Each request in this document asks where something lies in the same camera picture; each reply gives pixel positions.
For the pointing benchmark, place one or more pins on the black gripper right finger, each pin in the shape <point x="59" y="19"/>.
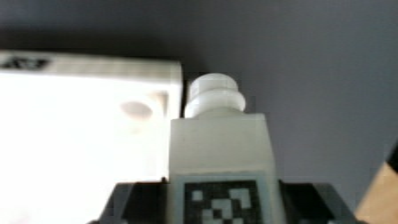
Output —
<point x="313" y="204"/>

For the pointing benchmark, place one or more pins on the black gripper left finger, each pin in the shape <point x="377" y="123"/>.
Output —
<point x="137" y="204"/>

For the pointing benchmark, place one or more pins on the white leg with tag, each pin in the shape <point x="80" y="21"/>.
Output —
<point x="222" y="180"/>

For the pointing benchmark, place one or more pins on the white leg upright centre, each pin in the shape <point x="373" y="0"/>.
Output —
<point x="85" y="108"/>

